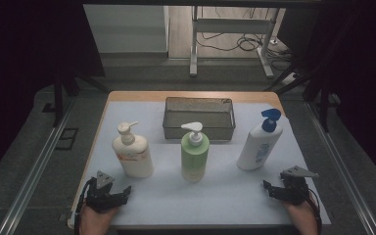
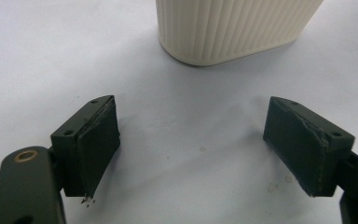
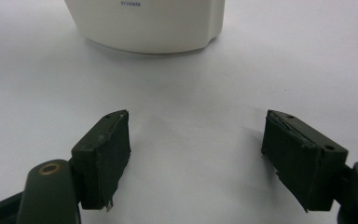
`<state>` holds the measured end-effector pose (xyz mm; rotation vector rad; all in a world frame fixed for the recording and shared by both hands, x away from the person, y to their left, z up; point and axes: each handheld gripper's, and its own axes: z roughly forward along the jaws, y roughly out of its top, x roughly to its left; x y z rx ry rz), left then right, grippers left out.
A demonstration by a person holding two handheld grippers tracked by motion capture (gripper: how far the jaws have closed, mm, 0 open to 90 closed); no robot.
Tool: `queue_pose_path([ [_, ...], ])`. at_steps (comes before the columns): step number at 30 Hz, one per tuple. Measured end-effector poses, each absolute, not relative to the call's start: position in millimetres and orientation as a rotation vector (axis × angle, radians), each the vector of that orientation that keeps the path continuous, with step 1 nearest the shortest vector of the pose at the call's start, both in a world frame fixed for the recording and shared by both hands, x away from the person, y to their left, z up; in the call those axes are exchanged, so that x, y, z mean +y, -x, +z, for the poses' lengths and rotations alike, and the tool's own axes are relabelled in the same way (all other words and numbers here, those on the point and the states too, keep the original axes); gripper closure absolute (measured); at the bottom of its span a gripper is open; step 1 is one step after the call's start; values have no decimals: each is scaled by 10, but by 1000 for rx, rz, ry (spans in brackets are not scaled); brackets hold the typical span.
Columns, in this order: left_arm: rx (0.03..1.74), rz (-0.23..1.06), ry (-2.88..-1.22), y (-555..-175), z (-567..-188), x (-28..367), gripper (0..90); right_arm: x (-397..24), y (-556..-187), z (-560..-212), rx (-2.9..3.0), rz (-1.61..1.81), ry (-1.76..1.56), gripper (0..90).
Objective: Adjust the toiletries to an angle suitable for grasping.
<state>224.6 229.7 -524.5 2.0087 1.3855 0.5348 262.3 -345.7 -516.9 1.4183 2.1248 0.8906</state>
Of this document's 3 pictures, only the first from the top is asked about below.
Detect aluminium floor rail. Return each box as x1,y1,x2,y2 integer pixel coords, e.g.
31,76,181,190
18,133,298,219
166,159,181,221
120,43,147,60
0,97,76,235
304,100,374,235

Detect metal mesh basket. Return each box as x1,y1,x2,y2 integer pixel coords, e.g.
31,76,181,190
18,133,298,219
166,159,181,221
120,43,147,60
162,96,237,142

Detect white power strip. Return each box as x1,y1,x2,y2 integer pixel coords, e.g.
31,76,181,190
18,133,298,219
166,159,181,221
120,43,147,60
281,72,300,87

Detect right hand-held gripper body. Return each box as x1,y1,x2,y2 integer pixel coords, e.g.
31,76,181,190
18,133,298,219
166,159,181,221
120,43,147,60
279,165,320,207

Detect dark curtain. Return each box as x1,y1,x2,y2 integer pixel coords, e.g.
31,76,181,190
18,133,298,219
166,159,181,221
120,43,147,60
275,0,376,182
0,0,106,187

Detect black floor cables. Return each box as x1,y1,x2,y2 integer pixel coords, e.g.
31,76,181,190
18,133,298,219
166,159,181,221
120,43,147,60
196,6,296,71

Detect white bottle with blue pump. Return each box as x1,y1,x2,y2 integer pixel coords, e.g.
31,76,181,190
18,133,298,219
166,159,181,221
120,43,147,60
236,108,284,172

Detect green pump bottle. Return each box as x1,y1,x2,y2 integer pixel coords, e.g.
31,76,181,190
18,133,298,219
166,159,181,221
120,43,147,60
180,121,211,183

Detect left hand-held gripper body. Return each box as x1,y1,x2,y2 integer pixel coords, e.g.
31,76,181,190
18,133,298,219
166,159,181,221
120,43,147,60
84,169,126,214

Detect white desk frame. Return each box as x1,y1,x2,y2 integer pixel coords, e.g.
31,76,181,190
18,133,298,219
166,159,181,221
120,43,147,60
189,5,276,79

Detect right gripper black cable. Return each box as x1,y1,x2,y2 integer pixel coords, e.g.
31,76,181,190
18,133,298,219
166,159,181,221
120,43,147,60
302,187,323,235

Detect white wall panel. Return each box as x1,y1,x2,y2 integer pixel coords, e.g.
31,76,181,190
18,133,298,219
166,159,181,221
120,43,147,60
82,4,170,55

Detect black metal stand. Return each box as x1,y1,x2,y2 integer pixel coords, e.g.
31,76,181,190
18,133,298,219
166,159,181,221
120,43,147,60
52,63,112,129
263,65,332,134

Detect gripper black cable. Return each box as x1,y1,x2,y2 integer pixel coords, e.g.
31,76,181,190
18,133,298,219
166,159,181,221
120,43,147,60
73,176,97,235
302,187,323,235

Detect cream pump bottle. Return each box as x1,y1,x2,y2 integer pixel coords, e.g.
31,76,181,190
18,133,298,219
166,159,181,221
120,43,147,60
111,120,155,179

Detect person's right hand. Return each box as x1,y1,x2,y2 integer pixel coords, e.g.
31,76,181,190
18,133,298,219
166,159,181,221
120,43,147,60
281,194,317,224

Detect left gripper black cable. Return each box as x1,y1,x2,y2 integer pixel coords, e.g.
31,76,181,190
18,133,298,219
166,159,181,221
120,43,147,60
73,176,97,235

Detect pale foam table mat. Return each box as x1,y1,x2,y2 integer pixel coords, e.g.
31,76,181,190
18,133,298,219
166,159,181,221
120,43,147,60
68,100,333,227

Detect person's left hand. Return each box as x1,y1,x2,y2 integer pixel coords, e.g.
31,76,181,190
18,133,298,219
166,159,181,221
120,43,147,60
78,205,119,233

